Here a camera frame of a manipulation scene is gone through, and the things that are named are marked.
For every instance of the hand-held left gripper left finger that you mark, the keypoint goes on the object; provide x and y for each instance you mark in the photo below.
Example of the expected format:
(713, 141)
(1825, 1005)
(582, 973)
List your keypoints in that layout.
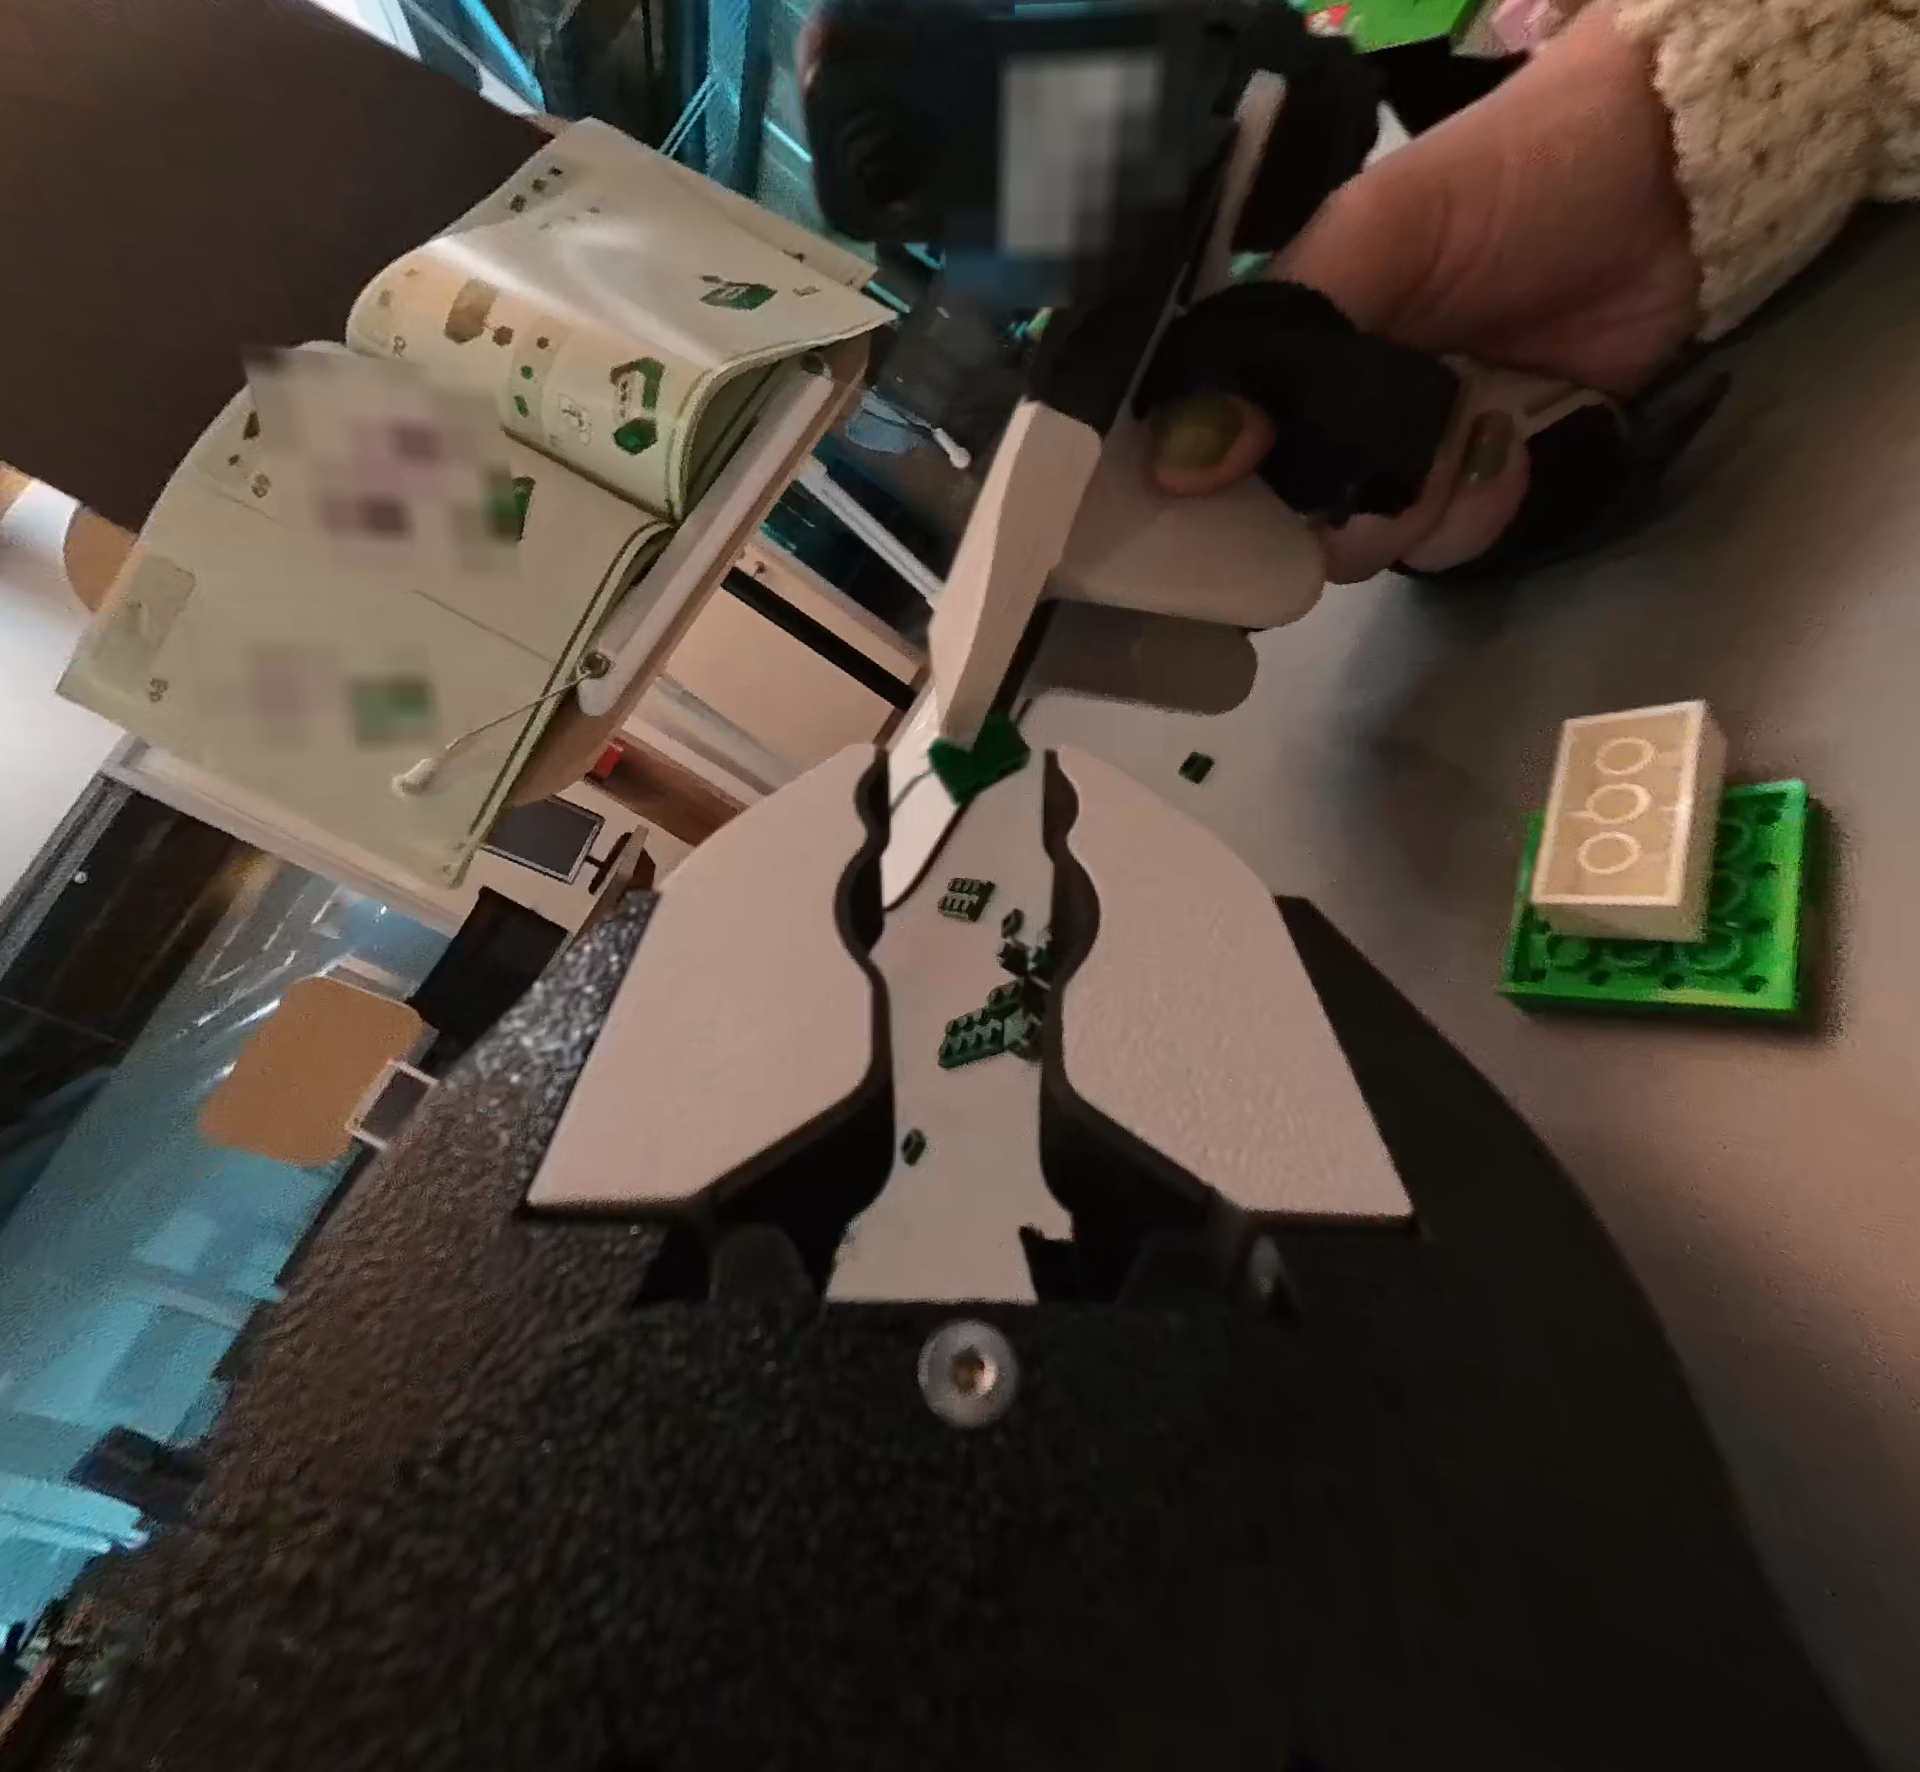
(704, 1020)

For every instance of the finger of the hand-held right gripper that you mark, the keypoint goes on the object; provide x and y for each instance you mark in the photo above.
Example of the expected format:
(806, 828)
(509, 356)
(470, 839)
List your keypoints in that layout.
(1013, 557)

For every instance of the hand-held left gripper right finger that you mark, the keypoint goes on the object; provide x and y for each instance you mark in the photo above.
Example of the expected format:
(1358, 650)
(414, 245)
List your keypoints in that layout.
(1231, 1037)

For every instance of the small green building brick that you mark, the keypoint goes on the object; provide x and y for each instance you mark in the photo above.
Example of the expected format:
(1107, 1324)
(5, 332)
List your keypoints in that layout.
(976, 763)

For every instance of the white building brick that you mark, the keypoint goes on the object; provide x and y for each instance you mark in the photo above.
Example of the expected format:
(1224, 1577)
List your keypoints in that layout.
(1629, 812)

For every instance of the square bright green plate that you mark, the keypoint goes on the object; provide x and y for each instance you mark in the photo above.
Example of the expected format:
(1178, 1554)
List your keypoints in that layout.
(1769, 903)

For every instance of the person's right hand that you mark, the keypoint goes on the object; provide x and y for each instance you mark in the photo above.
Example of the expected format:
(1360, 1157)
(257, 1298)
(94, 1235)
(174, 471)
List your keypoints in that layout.
(1501, 242)

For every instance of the small dark screen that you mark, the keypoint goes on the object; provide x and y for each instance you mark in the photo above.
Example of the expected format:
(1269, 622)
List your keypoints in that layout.
(538, 835)

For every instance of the pale booklet stand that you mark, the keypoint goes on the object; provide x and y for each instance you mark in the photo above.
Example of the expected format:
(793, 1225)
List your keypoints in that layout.
(750, 481)

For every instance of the dark green eight-stud plate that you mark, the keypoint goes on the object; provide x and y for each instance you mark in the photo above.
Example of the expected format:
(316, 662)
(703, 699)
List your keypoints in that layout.
(966, 898)

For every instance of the open instruction booklet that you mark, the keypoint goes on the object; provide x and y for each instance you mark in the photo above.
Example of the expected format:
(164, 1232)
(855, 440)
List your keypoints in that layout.
(601, 242)

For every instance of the tan rounded board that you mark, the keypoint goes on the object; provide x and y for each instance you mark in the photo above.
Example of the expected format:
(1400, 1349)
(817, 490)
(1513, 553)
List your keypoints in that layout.
(300, 1073)

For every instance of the dark brown panel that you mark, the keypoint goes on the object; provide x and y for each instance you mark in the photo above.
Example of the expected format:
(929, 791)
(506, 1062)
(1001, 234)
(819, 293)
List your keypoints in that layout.
(179, 151)

